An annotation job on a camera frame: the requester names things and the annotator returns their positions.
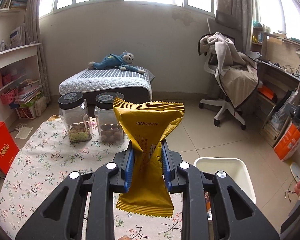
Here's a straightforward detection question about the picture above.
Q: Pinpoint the sheet of paper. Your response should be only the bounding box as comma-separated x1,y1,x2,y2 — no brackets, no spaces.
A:
15,126,34,139

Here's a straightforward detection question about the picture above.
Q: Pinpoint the blue monkey plush toy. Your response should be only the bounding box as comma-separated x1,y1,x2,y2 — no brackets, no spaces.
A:
87,50,145,75

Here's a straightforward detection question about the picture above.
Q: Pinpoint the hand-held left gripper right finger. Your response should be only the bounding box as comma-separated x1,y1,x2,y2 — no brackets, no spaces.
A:
161,140,283,240

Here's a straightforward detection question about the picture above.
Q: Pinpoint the white slipper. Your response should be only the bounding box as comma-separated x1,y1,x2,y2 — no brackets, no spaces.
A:
290,162,300,183

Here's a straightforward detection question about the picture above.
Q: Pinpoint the side window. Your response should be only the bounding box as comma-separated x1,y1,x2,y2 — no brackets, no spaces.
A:
252,0,300,45

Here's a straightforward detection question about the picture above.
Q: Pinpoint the wooden desk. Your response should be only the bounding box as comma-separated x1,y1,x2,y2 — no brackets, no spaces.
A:
250,25,300,148

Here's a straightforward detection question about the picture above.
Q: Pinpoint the beige blanket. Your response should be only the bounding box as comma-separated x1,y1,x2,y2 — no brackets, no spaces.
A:
197,32,260,110

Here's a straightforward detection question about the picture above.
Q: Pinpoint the white bookshelf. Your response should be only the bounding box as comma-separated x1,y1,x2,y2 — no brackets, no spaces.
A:
0,0,44,120

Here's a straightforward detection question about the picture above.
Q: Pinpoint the pink basket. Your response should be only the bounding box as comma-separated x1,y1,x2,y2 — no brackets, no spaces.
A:
0,89,18,105

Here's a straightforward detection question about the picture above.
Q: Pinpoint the clear jar with yellow base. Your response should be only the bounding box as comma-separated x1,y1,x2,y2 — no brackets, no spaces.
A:
58,92,92,144

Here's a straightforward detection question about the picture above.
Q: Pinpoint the beige bag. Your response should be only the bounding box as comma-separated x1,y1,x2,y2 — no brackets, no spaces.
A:
34,96,47,117

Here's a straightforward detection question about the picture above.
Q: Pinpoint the black cable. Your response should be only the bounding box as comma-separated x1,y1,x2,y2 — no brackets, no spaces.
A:
284,170,300,200

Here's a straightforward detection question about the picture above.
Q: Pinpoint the clear jar with black lid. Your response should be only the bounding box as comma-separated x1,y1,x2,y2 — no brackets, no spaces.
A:
94,93,125,144

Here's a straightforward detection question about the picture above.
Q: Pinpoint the yellow snack packet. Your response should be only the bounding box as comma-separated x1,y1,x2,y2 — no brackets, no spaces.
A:
112,97,185,217

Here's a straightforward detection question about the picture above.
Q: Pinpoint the orange folder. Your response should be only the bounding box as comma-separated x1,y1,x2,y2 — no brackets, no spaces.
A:
259,85,275,102

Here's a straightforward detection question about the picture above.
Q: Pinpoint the orange cardboard box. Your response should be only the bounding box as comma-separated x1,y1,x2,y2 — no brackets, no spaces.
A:
273,122,300,162

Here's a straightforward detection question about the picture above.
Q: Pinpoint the pile of papers and books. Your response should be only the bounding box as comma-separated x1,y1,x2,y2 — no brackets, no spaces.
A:
15,79,44,119

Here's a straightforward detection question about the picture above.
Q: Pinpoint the red box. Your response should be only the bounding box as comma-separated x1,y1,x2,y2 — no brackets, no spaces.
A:
0,120,20,175

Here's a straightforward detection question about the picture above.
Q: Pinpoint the white office chair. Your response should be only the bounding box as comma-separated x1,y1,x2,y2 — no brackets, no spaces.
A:
199,17,259,130

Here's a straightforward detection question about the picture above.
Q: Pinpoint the white plastic bin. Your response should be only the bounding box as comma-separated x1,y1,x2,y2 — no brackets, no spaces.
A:
193,157,257,205

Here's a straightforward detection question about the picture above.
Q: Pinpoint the striped quilted cover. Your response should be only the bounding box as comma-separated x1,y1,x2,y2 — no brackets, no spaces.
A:
59,67,156,100

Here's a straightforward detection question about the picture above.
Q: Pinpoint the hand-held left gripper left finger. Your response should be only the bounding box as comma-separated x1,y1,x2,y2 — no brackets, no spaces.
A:
15,144,135,240

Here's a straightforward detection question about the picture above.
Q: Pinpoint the floral tablecloth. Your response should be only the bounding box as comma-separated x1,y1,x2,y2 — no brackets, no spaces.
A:
0,115,210,240

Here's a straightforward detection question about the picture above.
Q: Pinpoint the clear plastic bag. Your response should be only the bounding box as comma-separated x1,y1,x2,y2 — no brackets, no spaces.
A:
271,90,299,132

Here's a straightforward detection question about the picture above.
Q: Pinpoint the beige curtain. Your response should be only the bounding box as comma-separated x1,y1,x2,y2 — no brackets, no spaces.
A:
215,0,257,55
22,0,55,103

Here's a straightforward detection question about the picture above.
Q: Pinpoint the stack of books under desk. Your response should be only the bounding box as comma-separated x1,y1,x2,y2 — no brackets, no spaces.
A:
260,120,283,147

